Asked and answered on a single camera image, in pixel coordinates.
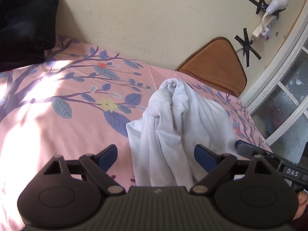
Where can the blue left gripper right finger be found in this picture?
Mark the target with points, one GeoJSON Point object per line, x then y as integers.
{"type": "Point", "coordinates": [206, 158]}

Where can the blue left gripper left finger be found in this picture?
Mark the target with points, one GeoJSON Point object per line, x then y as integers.
{"type": "Point", "coordinates": [106, 158]}

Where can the white garment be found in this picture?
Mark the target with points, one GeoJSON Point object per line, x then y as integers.
{"type": "Point", "coordinates": [175, 121]}

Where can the right hand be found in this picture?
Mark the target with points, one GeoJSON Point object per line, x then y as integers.
{"type": "Point", "coordinates": [302, 200]}

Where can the pink floral bedsheet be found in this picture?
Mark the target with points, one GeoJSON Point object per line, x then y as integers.
{"type": "Point", "coordinates": [79, 101]}

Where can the brown perforated cushion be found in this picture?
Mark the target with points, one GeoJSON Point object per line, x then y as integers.
{"type": "Point", "coordinates": [217, 65]}

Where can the black tape cross lower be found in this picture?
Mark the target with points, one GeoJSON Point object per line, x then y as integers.
{"type": "Point", "coordinates": [247, 48]}

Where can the white plug adapter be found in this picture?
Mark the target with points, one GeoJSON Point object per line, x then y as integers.
{"type": "Point", "coordinates": [266, 34]}

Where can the white power strip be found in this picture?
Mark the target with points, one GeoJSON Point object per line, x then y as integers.
{"type": "Point", "coordinates": [269, 22]}

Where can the white window frame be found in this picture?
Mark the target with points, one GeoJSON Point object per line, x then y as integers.
{"type": "Point", "coordinates": [273, 74]}

